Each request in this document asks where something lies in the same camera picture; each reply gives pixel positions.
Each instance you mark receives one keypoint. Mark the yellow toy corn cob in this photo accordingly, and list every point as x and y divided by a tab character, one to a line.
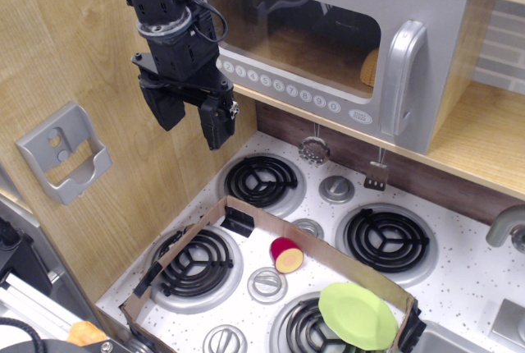
369	68

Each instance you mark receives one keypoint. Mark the grey stove knob back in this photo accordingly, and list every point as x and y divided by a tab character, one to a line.
336	190

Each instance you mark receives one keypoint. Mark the grey wall phone holder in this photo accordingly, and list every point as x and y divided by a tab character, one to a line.
54	141

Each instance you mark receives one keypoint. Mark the front left black burner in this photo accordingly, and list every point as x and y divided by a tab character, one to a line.
201	267

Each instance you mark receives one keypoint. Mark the grey toy faucet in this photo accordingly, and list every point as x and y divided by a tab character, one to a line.
509	222

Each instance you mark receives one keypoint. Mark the orange object bottom left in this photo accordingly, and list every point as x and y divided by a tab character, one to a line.
84	333

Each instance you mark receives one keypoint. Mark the green toy plate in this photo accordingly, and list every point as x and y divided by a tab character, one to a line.
357	316

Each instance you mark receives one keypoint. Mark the hanging metal strainer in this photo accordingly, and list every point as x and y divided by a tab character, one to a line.
313	149

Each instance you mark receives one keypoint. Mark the hanging metal spatula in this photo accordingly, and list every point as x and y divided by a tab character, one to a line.
377	172

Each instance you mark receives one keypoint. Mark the grey stove knob front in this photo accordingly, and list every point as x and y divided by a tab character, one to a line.
225	338

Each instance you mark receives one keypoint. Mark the back left black burner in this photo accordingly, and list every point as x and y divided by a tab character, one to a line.
260	180

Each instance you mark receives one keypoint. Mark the front right black burner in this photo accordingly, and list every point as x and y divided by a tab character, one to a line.
303	330

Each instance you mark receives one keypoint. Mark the grey toy microwave door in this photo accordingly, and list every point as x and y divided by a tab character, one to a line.
309	53

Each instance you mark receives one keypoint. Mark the grey toy sink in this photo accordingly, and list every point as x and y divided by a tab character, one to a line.
501	329

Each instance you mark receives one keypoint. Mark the brown cardboard box frame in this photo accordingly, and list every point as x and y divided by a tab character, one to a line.
242	280

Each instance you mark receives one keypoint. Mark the grey stove knob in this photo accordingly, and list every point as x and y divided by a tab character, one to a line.
310	226
267	286
225	338
336	190

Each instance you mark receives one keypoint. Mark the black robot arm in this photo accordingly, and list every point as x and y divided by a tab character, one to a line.
152	10

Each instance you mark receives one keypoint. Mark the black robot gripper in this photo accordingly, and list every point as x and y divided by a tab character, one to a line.
180	68

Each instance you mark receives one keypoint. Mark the grey stove knob center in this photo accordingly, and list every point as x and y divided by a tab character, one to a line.
267	286

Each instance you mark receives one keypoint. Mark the back right black burner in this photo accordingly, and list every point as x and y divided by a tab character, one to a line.
385	240

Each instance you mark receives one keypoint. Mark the red yellow toy fruit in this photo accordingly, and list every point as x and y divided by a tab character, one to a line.
286	255

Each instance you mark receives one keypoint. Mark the grey stove knob middle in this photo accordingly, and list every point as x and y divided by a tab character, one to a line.
310	226

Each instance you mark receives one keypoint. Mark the black burner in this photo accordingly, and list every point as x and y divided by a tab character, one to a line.
201	267
303	330
385	240
260	180

